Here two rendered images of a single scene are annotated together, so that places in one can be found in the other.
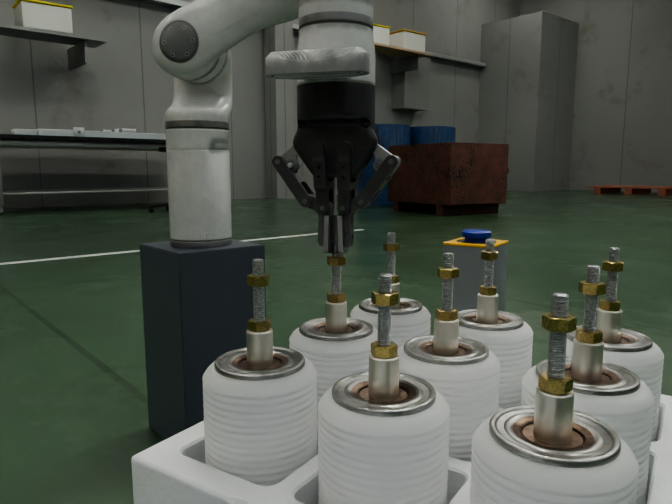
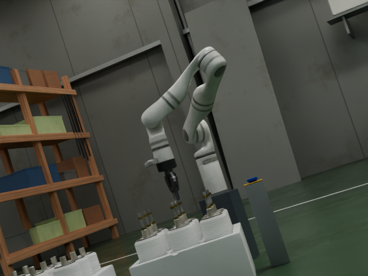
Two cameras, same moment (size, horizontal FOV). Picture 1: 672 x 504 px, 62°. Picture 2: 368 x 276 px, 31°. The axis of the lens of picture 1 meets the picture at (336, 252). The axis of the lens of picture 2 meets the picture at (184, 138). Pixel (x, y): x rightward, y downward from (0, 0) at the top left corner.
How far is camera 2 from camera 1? 2.31 m
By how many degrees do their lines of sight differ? 62
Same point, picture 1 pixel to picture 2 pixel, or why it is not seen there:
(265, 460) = not seen: hidden behind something
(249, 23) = (193, 125)
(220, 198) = (212, 179)
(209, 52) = (190, 136)
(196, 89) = (203, 142)
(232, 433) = not seen: hidden behind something
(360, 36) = (157, 152)
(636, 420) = (171, 235)
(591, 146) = not seen: outside the picture
